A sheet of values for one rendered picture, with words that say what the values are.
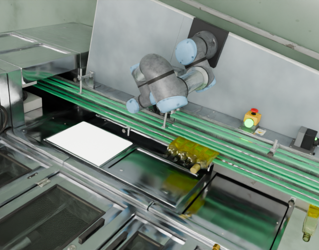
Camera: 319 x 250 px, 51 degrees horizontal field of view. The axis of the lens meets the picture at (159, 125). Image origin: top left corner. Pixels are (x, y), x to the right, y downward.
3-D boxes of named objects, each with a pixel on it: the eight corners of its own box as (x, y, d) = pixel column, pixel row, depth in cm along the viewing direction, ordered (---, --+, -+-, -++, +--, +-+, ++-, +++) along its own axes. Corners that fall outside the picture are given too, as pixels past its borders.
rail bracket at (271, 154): (272, 145, 169) (265, 156, 158) (276, 132, 165) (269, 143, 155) (280, 148, 167) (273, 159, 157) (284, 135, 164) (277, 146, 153)
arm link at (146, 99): (148, 83, 163) (132, 90, 170) (158, 103, 165) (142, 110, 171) (157, 79, 169) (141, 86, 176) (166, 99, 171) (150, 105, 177)
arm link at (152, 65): (136, 52, 124) (124, 70, 172) (149, 80, 125) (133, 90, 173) (164, 40, 125) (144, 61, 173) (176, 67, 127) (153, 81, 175)
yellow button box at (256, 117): (246, 121, 185) (241, 125, 180) (249, 108, 182) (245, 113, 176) (258, 125, 182) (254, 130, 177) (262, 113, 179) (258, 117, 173)
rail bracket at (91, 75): (95, 86, 232) (71, 94, 215) (96, 62, 225) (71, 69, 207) (100, 88, 230) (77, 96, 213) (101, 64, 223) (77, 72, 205)
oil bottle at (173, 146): (183, 139, 196) (164, 154, 180) (184, 131, 194) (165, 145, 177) (191, 143, 194) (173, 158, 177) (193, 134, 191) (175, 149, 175)
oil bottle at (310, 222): (308, 210, 170) (298, 242, 150) (310, 201, 168) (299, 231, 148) (320, 214, 167) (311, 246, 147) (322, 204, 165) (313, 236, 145)
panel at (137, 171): (83, 123, 223) (42, 143, 197) (83, 119, 222) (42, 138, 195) (205, 178, 185) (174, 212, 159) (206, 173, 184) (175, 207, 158)
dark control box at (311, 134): (296, 138, 174) (293, 145, 167) (301, 125, 170) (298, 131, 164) (313, 144, 170) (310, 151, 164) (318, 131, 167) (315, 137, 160)
